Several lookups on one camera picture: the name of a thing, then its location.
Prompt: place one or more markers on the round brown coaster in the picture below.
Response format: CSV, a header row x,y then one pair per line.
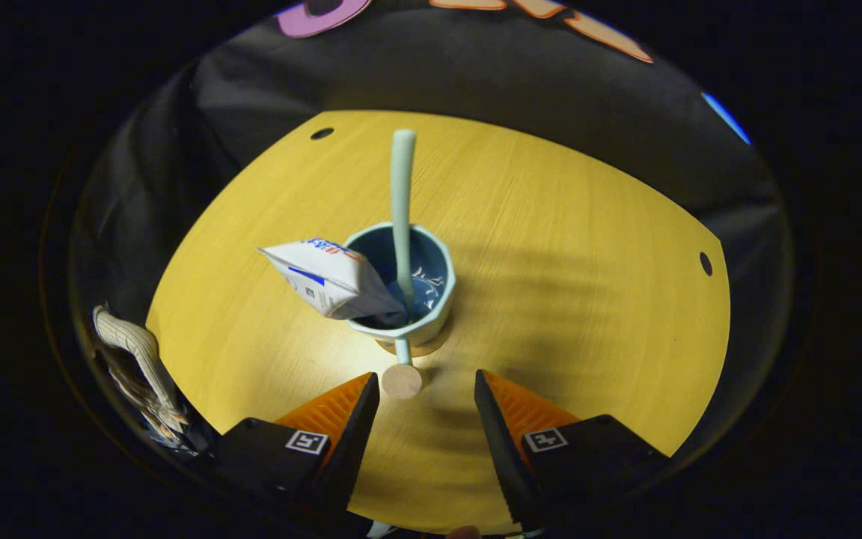
x,y
438,343

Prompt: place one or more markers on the black backdrop cloth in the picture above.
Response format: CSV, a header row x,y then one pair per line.
x,y
476,75

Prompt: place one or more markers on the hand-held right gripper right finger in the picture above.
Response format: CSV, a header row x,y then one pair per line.
x,y
502,449

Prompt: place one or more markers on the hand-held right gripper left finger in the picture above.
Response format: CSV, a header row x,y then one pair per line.
x,y
345,449

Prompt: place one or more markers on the white toothpaste tube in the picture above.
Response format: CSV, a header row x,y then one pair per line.
x,y
334,281

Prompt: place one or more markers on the person's patterned garment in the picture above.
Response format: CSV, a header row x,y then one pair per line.
x,y
139,404

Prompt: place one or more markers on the pale green toothbrush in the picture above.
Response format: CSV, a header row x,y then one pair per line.
x,y
402,195

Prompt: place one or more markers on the wooden desktop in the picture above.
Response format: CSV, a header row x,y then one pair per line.
x,y
588,299

